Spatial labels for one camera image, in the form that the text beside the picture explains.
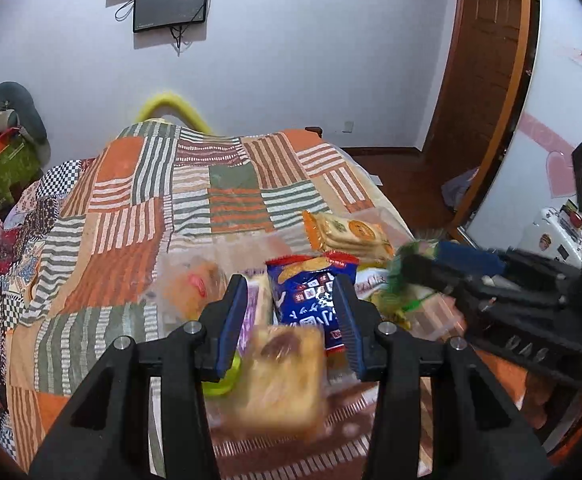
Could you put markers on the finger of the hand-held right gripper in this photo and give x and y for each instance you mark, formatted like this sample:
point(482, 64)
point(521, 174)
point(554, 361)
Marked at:
point(436, 275)
point(471, 257)

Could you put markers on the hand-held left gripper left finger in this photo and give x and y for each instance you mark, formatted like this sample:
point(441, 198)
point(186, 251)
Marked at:
point(233, 320)

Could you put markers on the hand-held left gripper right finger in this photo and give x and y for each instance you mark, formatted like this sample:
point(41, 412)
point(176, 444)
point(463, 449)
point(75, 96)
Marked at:
point(348, 320)

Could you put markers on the clear bag orange snack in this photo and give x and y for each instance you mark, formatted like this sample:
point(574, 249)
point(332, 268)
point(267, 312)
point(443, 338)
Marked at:
point(196, 285)

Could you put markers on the bread slice packet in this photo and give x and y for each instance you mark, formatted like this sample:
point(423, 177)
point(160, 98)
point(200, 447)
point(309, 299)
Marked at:
point(276, 385)

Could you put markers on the orange cracker packet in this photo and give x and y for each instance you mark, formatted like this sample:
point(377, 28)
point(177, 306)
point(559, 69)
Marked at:
point(351, 232)

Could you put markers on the purple snack packet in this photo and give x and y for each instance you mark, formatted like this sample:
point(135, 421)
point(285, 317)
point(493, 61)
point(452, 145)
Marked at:
point(258, 305)

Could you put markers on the blue snack packet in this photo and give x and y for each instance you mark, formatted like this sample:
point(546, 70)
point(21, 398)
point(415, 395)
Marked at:
point(306, 300)

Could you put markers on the yellow chips bag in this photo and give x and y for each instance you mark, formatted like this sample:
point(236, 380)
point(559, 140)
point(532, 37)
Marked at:
point(373, 280)

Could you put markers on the white sticker covered appliance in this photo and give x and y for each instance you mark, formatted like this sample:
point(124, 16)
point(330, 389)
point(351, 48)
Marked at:
point(546, 225)

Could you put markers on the lime green snack packet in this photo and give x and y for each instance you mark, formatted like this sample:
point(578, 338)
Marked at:
point(223, 385)

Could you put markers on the lilac cloth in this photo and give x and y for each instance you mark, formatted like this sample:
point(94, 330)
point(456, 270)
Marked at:
point(458, 190)

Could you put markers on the pink heart sticker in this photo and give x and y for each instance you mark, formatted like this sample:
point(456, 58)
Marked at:
point(560, 172)

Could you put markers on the orange striped patchwork blanket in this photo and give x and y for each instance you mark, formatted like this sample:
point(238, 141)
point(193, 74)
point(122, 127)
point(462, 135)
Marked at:
point(136, 240)

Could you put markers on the brown wooden door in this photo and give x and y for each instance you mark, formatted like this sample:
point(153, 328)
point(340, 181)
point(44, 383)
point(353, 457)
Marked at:
point(481, 60)

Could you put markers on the checkered patterned quilt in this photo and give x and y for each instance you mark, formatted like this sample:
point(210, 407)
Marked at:
point(1, 310)

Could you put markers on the yellow foam hoop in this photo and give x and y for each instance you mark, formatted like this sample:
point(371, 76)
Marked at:
point(163, 97)

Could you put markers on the white wall socket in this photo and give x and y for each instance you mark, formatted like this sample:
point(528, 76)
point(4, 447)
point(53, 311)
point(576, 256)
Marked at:
point(349, 126)

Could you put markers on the dark bed frame corner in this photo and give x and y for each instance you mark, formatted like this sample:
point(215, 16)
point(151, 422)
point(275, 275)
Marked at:
point(314, 132)

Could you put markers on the white wardrobe wooden frame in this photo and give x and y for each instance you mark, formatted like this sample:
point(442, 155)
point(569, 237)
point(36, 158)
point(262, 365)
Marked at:
point(561, 20)

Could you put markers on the black wall monitor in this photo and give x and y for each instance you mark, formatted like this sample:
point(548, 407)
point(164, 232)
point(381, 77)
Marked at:
point(171, 5)

